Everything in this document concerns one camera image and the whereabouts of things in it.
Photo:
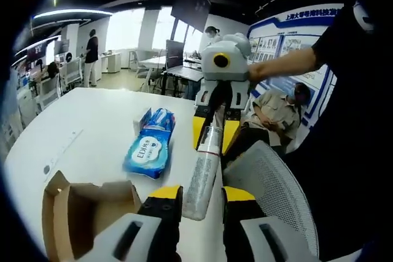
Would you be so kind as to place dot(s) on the white chest device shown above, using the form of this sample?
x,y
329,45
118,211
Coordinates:
x,y
363,16

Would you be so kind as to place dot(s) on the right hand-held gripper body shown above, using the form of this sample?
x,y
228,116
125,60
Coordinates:
x,y
227,68

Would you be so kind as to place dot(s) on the person's dark shirt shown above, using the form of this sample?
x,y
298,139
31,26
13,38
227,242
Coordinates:
x,y
353,139

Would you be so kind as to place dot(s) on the flat white table socket strip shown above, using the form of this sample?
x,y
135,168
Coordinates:
x,y
64,151

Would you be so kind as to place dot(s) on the brown cardboard shoe box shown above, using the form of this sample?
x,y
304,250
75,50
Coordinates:
x,y
80,213

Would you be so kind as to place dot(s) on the white office chair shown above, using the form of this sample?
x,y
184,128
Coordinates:
x,y
73,71
50,90

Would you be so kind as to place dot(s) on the desk computer monitor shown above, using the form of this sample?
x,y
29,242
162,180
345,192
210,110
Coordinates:
x,y
175,55

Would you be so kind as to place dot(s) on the person's right hand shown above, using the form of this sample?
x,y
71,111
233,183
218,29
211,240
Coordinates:
x,y
258,71

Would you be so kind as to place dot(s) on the hanging black screen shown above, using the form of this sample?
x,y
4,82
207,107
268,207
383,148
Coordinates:
x,y
192,4

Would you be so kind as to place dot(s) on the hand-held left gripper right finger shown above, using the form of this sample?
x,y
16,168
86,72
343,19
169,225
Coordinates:
x,y
261,237

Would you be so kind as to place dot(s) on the blue white wall display board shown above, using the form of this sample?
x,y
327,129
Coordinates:
x,y
276,41

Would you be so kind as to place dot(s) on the grey mesh office chair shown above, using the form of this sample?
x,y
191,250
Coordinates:
x,y
276,182

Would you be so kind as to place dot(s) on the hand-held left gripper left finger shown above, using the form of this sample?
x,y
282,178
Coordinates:
x,y
153,225

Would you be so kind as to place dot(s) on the white printed tube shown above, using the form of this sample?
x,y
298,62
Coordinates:
x,y
201,182

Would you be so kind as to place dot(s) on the blue wet wipes pack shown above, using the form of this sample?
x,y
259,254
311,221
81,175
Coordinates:
x,y
147,154

